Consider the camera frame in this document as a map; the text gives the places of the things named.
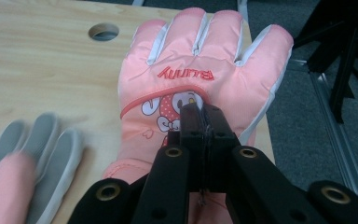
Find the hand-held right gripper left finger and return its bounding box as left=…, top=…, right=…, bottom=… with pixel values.
left=167, top=103, right=209, bottom=193

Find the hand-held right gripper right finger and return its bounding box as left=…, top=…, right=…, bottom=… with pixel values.
left=203, top=104, right=242, bottom=192

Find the pink padded glove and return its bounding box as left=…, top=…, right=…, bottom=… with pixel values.
left=102, top=7, right=295, bottom=224
left=0, top=112, right=84, bottom=224

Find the grey white tube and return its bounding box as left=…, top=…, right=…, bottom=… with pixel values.
left=237, top=0, right=250, bottom=23

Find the black metal stand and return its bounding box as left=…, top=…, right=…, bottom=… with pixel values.
left=293, top=0, right=358, bottom=124

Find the metal floor rail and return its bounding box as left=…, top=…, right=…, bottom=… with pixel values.
left=286, top=58, right=358, bottom=207

